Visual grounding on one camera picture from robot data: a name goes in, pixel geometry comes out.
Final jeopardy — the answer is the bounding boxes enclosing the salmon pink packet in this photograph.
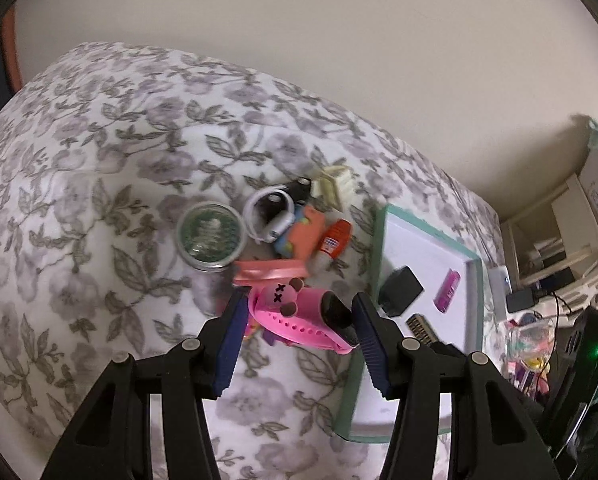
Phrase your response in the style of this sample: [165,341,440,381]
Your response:
[233,257,307,288]

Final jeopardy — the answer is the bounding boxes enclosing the cream hair clip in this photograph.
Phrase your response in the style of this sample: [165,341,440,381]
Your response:
[313,161,354,207]

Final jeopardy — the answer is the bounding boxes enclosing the pink bear watch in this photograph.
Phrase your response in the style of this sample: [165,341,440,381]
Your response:
[246,277,360,356]

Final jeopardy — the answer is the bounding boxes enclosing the clear bag of colourful bits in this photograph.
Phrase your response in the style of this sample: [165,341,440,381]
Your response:
[504,312,554,401]

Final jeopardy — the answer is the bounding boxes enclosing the white cable loop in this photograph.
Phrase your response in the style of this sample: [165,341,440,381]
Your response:
[243,186,297,245]

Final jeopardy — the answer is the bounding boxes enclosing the orange and blue toy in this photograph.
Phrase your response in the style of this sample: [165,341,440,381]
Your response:
[274,205,332,261]

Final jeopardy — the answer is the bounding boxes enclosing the white slatted basket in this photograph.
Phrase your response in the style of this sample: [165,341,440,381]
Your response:
[559,265,598,311]

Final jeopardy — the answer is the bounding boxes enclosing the black charger block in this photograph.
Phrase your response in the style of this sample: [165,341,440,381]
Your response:
[506,287,542,313]

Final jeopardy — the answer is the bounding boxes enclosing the small pink rectangular gadget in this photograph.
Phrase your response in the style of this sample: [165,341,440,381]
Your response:
[433,269,462,313]

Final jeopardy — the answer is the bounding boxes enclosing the floral grey white blanket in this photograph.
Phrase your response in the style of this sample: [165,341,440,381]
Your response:
[0,42,502,480]

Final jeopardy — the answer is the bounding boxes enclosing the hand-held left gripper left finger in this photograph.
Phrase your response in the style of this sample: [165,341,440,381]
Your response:
[39,290,250,480]

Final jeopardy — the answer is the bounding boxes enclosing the white tray with green rim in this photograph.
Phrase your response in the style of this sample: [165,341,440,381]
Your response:
[346,204,484,443]

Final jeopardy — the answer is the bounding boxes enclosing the round green tin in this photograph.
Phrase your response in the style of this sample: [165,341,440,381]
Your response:
[176,201,245,271]

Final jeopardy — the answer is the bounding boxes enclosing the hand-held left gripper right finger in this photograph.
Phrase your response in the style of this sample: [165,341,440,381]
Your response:
[351,292,562,480]

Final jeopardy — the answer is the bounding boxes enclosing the white power bank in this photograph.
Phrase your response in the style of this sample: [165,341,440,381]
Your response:
[488,265,510,311]

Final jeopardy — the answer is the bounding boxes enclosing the black power adapter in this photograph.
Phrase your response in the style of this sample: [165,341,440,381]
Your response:
[380,266,425,317]

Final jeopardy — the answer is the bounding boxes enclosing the orange-edged dark furniture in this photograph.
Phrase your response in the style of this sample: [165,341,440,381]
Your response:
[0,5,27,93]

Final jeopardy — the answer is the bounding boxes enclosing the black cable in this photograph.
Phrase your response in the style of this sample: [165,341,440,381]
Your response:
[539,287,587,317]

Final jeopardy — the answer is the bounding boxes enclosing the cream shelf unit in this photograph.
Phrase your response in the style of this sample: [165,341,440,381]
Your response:
[499,172,598,286]

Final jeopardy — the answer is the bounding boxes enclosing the small black object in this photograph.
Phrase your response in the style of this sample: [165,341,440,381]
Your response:
[285,176,314,201]

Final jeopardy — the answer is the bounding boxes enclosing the orange glue bottle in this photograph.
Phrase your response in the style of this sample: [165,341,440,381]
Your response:
[315,219,354,268]

